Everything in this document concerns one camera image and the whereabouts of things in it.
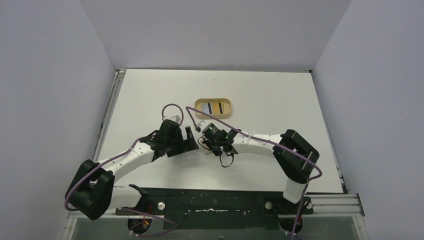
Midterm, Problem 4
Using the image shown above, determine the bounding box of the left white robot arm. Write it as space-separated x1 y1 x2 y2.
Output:
64 119 199 220

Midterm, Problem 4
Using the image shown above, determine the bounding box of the white striped card in tray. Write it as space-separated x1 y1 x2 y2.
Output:
200 102 213 114

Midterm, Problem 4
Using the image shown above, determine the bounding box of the yellow striped card in tray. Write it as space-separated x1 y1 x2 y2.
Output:
211 102 224 115

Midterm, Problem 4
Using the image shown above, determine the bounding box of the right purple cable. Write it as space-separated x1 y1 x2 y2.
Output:
185 106 323 240

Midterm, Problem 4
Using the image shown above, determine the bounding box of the oval wooden tray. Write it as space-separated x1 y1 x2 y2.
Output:
194 98 233 119

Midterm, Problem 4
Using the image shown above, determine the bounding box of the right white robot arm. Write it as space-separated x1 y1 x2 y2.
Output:
198 121 320 204

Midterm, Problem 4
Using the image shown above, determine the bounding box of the purple cable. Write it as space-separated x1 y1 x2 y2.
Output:
64 103 185 238
185 106 323 240

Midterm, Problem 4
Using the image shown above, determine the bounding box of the left side aluminium rail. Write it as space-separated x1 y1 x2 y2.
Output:
91 69 127 162

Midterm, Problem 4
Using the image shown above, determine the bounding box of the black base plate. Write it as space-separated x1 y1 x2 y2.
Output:
110 188 313 236

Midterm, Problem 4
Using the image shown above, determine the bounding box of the black looped cable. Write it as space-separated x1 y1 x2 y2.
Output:
219 152 235 169

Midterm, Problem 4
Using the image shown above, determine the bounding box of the aluminium frame rail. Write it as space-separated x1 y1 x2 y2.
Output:
62 191 369 240

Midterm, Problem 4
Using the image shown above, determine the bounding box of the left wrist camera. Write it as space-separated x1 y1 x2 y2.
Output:
169 115 182 125

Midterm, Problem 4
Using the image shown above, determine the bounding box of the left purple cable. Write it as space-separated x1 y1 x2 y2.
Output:
64 103 185 238

